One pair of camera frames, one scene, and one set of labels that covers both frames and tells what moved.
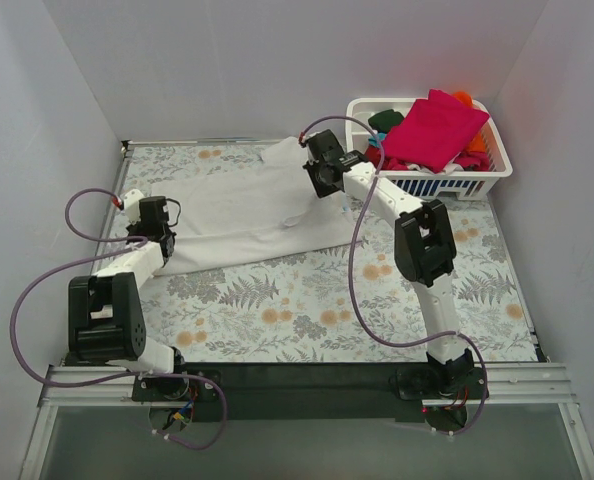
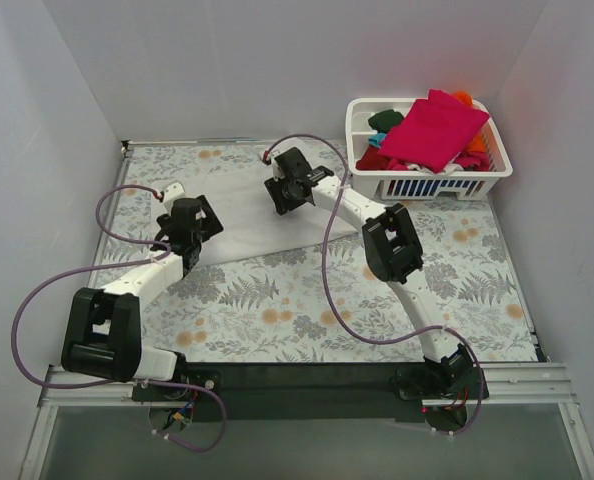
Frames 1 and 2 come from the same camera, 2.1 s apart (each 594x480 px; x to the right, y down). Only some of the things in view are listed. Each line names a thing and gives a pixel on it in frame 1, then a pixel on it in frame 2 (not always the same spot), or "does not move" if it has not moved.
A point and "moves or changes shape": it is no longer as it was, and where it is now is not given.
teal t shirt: x=373 y=142 does not move
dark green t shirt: x=383 y=121 does not move
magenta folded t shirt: x=434 y=132 does not move
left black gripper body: x=167 y=245 → x=208 y=220
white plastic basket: x=474 y=185 does not move
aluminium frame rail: x=508 y=385 does not move
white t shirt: x=264 y=211 moves or changes shape
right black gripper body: x=315 y=176 → x=277 y=190
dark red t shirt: x=373 y=155 does not move
